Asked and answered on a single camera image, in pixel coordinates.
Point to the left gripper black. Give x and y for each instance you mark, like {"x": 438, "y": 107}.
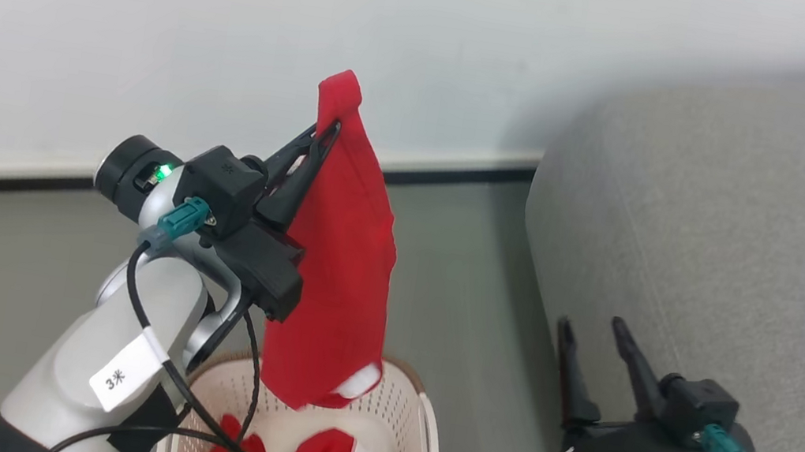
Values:
{"x": 268, "y": 270}

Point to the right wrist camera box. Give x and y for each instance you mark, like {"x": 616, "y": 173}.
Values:
{"x": 699, "y": 406}

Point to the grey fabric sofa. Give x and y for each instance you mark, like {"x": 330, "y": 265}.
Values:
{"x": 768, "y": 233}

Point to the white perforated laundry basket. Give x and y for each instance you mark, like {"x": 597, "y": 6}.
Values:
{"x": 394, "y": 416}

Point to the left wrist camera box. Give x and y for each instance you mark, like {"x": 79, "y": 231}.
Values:
{"x": 221, "y": 187}

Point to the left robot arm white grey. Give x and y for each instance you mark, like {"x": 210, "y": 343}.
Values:
{"x": 88, "y": 354}

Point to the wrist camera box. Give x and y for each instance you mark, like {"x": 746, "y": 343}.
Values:
{"x": 221, "y": 187}
{"x": 699, "y": 406}

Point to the red garment with white trim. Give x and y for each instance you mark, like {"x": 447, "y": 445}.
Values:
{"x": 341, "y": 265}

